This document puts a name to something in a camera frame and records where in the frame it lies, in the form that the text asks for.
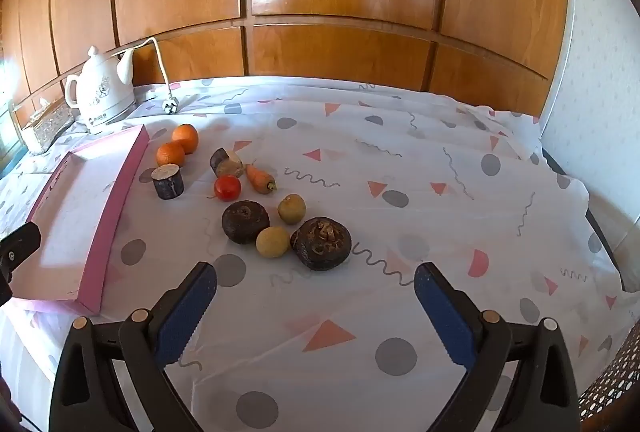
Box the yellow longan fruit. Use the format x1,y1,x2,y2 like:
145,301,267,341
278,194,306,225
255,226,290,259

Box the orange tangerine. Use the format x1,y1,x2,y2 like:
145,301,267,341
155,141,186,167
171,123,200,155

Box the wicker chair edge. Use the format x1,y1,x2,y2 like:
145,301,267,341
578,323,639,431

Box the white power cord with plug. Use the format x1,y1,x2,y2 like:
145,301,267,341
119,36,180,115

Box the white ceramic electric kettle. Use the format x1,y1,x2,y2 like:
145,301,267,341
64,46,134,132

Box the dark water chestnut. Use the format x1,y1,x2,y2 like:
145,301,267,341
290,217,352,272
221,200,270,245

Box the yellow longan fruit front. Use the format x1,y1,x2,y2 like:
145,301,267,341
255,226,290,259

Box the ornate tissue box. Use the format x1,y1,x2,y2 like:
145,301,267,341
21,99,75,155

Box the small orange carrot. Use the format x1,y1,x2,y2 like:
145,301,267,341
245,165,277,195

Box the pink shallow box tray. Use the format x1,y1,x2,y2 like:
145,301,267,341
11,126,150,315

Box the patterned white tablecloth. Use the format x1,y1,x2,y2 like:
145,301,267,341
0,76,640,432

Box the red cherry tomato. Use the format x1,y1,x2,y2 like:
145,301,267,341
214,174,242,203

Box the orange tangerine front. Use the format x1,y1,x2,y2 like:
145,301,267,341
155,141,186,167

